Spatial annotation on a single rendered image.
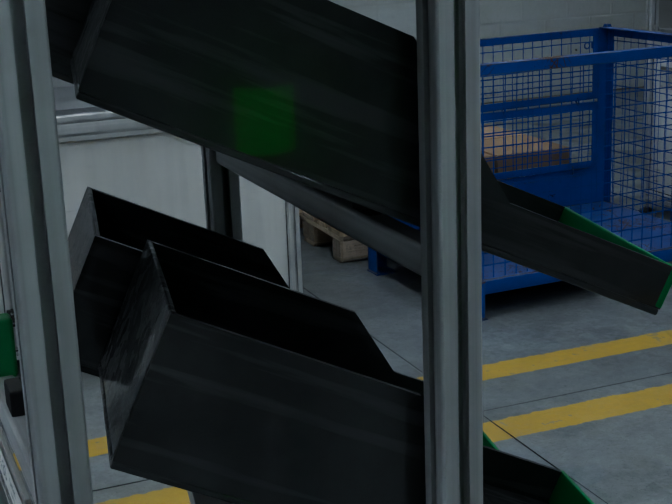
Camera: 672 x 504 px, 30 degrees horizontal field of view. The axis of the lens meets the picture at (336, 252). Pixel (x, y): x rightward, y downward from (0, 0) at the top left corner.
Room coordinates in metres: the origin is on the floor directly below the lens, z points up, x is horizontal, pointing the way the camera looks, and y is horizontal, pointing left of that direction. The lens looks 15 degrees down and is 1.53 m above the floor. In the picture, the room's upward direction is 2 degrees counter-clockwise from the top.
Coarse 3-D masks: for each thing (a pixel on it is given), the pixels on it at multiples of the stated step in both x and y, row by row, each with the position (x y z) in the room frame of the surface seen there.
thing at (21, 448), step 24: (240, 168) 0.75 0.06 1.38; (288, 192) 0.67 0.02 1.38; (312, 192) 0.64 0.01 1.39; (336, 216) 0.61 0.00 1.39; (360, 216) 0.58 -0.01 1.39; (384, 216) 0.58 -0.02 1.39; (360, 240) 0.58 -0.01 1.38; (384, 240) 0.56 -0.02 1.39; (408, 240) 0.53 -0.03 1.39; (408, 264) 0.53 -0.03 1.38; (0, 384) 0.59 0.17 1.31; (0, 408) 0.57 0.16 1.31; (24, 432) 0.52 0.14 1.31; (24, 456) 0.50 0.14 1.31
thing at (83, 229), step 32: (96, 192) 0.77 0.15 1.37; (96, 224) 0.67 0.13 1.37; (128, 224) 0.77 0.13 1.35; (160, 224) 0.78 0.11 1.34; (192, 224) 0.78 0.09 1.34; (96, 256) 0.64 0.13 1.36; (128, 256) 0.65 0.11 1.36; (224, 256) 0.78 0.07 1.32; (256, 256) 0.79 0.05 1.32; (96, 288) 0.64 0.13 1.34; (96, 320) 0.64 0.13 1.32; (96, 352) 0.64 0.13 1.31; (416, 384) 0.81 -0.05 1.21
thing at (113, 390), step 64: (192, 256) 0.63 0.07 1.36; (128, 320) 0.59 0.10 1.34; (192, 320) 0.51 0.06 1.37; (256, 320) 0.64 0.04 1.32; (320, 320) 0.65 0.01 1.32; (128, 384) 0.53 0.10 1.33; (192, 384) 0.51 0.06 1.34; (256, 384) 0.51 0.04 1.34; (320, 384) 0.52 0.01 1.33; (384, 384) 0.52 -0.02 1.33; (128, 448) 0.50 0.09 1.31; (192, 448) 0.50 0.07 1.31; (256, 448) 0.51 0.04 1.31; (320, 448) 0.52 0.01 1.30; (384, 448) 0.52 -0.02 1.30
